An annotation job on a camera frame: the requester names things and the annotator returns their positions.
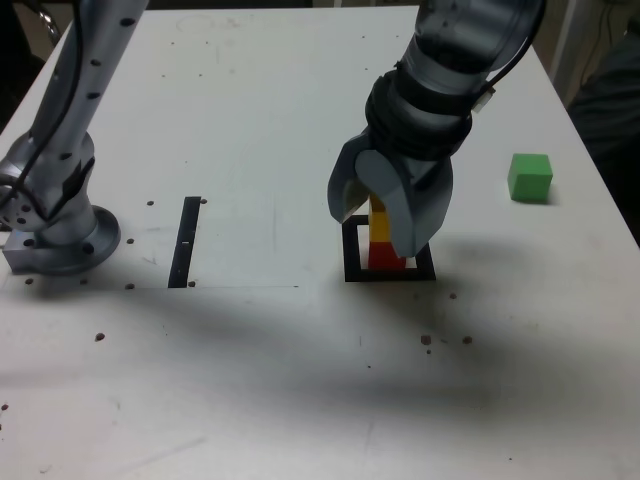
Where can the person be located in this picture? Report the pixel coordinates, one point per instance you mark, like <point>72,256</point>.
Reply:
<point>615,100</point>

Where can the white metal post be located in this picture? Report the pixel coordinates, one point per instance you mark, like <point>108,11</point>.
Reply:
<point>567,40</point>

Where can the black tape strip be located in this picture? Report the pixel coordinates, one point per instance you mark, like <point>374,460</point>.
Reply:
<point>182,250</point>

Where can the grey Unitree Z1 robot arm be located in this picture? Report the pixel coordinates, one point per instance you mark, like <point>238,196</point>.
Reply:
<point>112,50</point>

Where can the red cube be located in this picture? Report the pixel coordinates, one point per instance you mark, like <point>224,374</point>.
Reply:
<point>382,257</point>

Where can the chrome chair frame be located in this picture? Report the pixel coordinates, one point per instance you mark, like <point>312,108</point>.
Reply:
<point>50,22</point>

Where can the green cube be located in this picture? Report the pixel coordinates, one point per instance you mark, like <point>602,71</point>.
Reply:
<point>530,177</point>

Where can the yellow cube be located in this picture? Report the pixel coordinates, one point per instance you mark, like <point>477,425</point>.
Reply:
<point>379,225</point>

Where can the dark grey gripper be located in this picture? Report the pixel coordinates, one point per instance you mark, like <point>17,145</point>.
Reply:
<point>420,167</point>

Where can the black tape square outline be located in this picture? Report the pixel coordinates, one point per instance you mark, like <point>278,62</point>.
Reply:
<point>350,260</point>

